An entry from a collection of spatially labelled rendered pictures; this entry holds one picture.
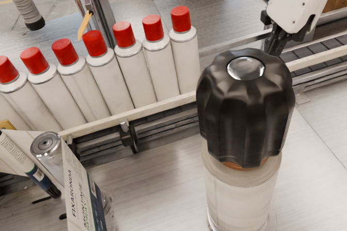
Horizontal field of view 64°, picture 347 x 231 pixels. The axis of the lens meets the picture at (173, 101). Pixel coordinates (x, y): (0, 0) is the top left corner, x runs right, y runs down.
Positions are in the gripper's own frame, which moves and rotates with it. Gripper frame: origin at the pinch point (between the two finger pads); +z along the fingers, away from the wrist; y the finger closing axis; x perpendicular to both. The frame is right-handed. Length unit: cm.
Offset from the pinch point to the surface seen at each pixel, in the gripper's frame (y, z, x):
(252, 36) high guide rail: -3.0, -0.3, -4.5
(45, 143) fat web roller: 19.0, 3.3, -44.7
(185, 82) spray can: 2.1, 7.9, -19.8
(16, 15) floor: -278, 137, -100
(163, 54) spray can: 2.8, 0.7, -25.8
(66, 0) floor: -283, 118, -48
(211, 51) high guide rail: -2.9, 3.4, -13.2
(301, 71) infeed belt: 3.4, 4.2, 7.0
